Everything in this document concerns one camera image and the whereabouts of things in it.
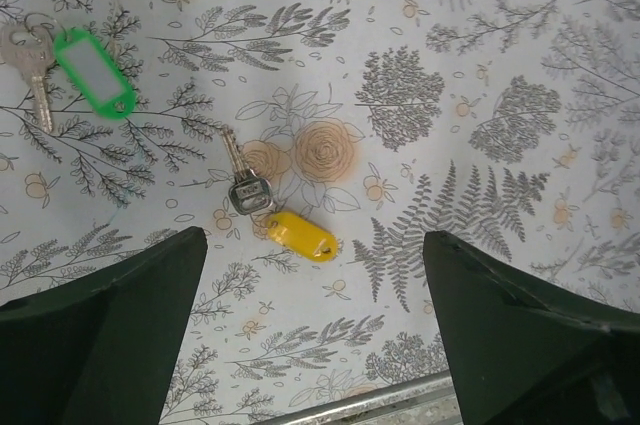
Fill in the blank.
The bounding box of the key with yellow tag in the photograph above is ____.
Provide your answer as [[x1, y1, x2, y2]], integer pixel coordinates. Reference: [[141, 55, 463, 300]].
[[219, 125, 340, 265]]

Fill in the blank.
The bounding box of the floral table mat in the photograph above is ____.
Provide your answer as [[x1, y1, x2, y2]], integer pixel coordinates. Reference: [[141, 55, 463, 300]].
[[1, 0, 639, 424]]

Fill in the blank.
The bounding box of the key with green tag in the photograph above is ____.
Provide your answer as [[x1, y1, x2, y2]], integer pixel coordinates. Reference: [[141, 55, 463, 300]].
[[1, 20, 137, 133]]

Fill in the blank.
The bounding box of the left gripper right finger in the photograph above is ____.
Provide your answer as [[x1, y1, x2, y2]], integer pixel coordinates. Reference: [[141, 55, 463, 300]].
[[423, 231, 639, 424]]

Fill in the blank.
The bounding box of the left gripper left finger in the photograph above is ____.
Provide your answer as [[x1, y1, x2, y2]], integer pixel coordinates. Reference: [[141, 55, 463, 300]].
[[1, 227, 208, 424]]

